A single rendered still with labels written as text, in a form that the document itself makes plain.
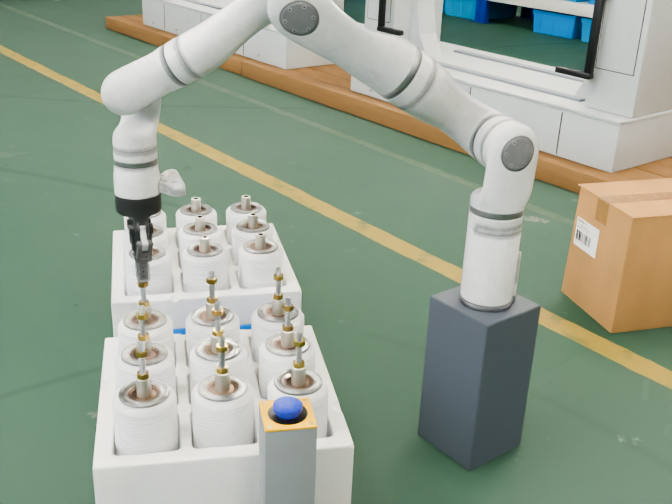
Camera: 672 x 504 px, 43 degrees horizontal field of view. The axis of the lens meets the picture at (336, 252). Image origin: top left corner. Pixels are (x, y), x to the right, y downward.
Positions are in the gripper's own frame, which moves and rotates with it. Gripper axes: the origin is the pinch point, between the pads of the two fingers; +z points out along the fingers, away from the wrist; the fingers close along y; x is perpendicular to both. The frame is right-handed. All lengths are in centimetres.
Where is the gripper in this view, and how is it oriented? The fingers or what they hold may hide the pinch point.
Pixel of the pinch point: (142, 269)
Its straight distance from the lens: 149.8
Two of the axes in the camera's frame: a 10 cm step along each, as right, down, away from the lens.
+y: 3.3, 3.9, -8.6
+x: 9.4, -1.0, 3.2
